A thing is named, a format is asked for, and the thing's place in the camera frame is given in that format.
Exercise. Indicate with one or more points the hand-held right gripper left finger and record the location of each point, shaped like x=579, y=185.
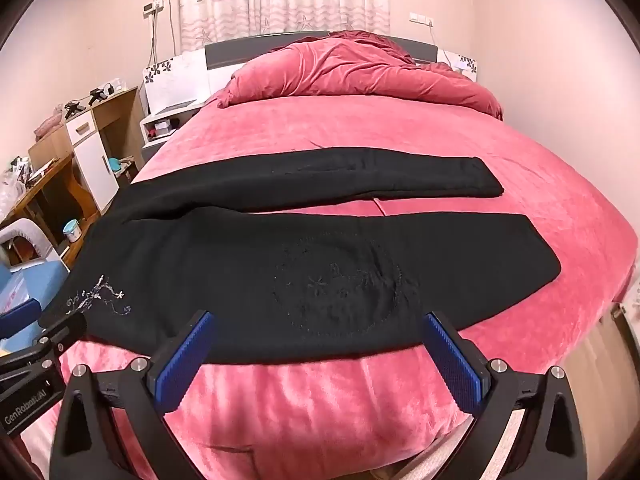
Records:
x=184, y=362

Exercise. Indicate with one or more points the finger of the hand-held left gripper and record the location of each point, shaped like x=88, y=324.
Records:
x=17, y=317
x=62, y=330

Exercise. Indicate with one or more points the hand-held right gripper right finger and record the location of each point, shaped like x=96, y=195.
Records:
x=452, y=365

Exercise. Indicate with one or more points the black pants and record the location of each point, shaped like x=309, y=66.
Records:
x=300, y=260

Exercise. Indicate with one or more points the white red package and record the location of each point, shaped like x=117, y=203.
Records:
x=12, y=295

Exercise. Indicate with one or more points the blue white jar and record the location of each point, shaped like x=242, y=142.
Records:
x=72, y=230

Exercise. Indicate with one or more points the clear plastic bag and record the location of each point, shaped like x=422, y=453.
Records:
x=10, y=192

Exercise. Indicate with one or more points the wooden desk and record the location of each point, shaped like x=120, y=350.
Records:
x=45, y=180

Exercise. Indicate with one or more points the wooden cabinet with white doors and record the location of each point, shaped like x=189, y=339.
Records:
x=95, y=160

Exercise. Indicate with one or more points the teal container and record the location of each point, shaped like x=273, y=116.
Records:
x=117, y=165

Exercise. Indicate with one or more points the pink bag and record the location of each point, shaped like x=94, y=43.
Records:
x=50, y=122

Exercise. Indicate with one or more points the black gadget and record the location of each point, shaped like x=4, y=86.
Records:
x=100, y=94
x=75, y=108

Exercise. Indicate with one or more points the pink fleece blanket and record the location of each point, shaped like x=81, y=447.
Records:
x=350, y=130

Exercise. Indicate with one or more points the white flower print nightstand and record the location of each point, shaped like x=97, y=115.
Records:
x=172, y=85

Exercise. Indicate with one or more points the white flower print side panel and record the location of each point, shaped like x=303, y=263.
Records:
x=462, y=65

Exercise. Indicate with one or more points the pink duvet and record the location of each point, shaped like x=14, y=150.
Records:
x=350, y=70

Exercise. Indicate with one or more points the grey headboard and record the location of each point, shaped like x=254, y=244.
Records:
x=225, y=52

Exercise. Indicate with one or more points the white wall socket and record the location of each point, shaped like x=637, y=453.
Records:
x=420, y=18
x=152, y=7

